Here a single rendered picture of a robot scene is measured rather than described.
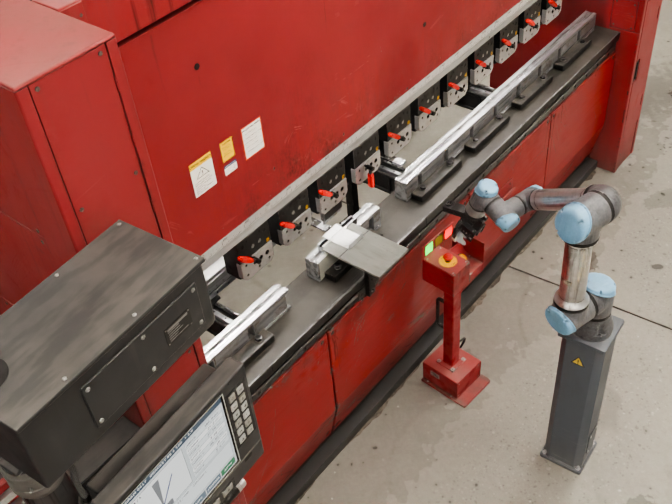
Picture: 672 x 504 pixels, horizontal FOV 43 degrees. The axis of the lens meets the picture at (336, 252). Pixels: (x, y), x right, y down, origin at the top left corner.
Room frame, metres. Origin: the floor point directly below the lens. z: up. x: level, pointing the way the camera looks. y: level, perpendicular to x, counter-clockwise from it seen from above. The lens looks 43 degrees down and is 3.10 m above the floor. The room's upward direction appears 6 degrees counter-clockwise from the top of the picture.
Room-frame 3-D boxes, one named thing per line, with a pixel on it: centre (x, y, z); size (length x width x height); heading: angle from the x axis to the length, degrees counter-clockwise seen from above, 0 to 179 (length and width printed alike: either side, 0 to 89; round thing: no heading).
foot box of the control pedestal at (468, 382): (2.42, -0.48, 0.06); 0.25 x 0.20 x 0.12; 42
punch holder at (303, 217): (2.22, 0.15, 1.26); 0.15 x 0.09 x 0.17; 137
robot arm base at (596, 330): (2.00, -0.88, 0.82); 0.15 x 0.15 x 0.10
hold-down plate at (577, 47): (3.67, -1.27, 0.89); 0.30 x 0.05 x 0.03; 137
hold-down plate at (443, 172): (2.79, -0.45, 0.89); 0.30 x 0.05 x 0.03; 137
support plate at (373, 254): (2.29, -0.11, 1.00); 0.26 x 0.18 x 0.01; 47
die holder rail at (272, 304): (1.99, 0.38, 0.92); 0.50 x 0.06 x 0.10; 137
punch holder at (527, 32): (3.39, -0.94, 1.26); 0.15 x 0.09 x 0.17; 137
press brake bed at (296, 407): (2.83, -0.48, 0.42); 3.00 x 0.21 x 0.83; 137
